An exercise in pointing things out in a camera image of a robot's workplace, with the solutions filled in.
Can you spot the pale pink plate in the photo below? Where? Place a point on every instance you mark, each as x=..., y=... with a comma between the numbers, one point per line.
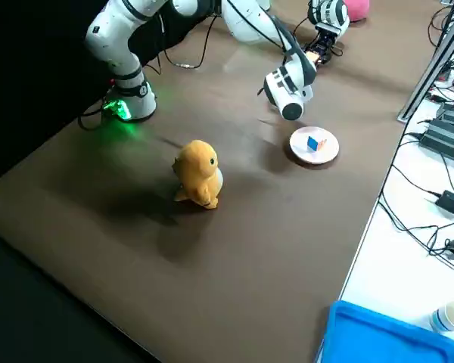
x=314, y=155

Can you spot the paper cup with blue band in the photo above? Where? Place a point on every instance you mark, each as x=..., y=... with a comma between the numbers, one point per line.
x=452, y=317

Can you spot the small colourful puzzle cube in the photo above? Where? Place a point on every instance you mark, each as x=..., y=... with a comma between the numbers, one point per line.
x=315, y=143

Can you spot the blue plastic tray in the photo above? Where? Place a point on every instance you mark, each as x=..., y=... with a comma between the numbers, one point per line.
x=382, y=340

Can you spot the pink plush toy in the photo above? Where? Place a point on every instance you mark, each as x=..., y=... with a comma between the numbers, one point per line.
x=357, y=8

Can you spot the aluminium profile post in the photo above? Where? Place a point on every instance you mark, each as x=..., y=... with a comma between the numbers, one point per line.
x=431, y=64

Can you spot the orange plush toy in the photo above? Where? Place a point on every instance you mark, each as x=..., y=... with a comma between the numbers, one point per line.
x=200, y=174

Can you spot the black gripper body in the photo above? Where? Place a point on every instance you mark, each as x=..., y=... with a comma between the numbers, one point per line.
x=328, y=39

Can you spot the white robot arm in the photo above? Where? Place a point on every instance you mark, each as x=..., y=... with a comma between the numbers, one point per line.
x=331, y=13
x=109, y=41

